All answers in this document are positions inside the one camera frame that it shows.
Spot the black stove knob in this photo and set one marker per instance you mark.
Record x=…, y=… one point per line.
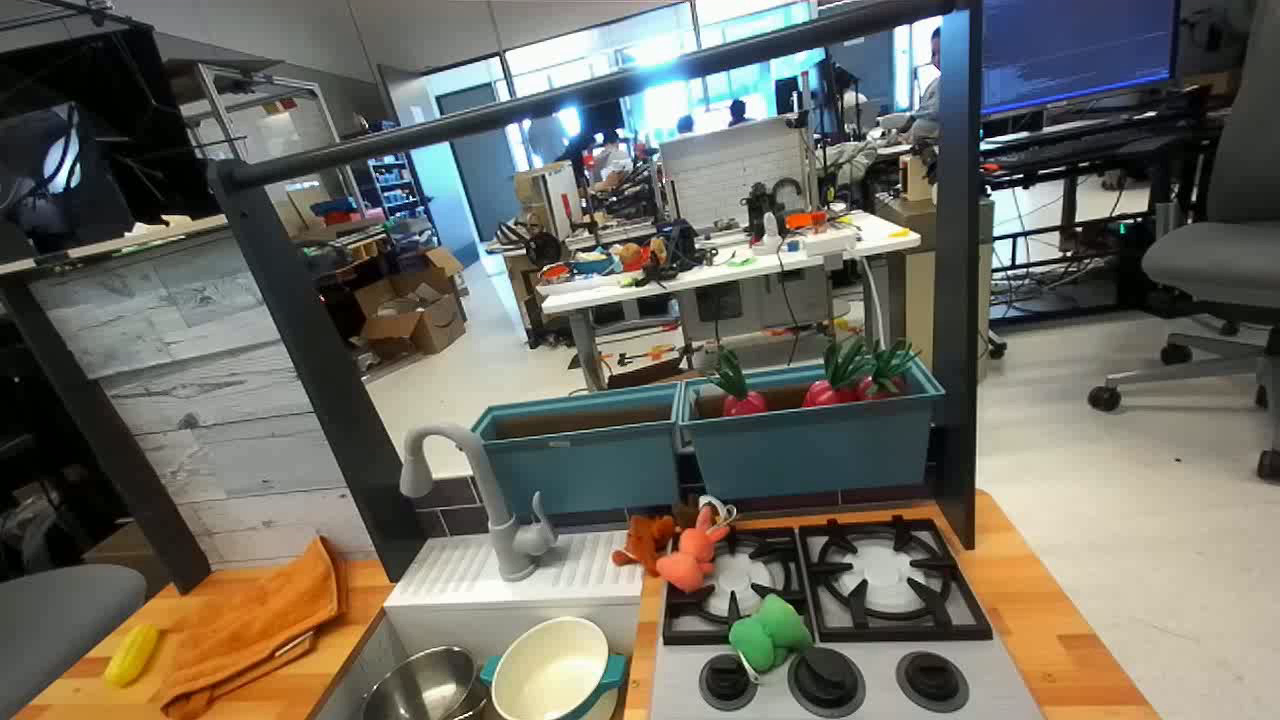
x=932, y=682
x=827, y=682
x=730, y=682

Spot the yellow corn plush toy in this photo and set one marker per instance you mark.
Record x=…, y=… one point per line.
x=129, y=659

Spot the grey wood-look back panel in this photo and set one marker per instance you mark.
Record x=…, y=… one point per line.
x=202, y=402

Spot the teal planter box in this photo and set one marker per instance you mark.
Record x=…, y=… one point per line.
x=815, y=446
x=584, y=463

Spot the black office desk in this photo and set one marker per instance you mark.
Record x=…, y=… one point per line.
x=1065, y=147

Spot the grey toy faucet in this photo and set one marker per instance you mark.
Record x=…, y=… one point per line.
x=514, y=547

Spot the pink plush toy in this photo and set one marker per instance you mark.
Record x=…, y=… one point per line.
x=692, y=555

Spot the grey toy stove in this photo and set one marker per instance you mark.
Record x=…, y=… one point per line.
x=855, y=685

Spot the blue-screen monitor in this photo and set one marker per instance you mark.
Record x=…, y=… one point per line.
x=1081, y=53

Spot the orange-brown plush toy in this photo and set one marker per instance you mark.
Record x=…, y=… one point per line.
x=644, y=538

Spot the person at desk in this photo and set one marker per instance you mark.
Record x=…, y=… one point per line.
x=932, y=74

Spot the orange terry towel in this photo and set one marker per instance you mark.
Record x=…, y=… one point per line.
x=253, y=622

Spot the grey office chair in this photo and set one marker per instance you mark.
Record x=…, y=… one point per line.
x=1213, y=260

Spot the brown cardboard box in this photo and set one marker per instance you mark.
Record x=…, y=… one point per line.
x=405, y=312

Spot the green plush toy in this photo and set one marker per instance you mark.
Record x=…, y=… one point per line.
x=765, y=636

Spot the white work table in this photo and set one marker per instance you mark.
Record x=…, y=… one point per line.
x=746, y=260

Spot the red plush radish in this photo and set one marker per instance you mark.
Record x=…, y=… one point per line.
x=832, y=387
x=738, y=394

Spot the stainless steel bowl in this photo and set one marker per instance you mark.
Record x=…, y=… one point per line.
x=421, y=685

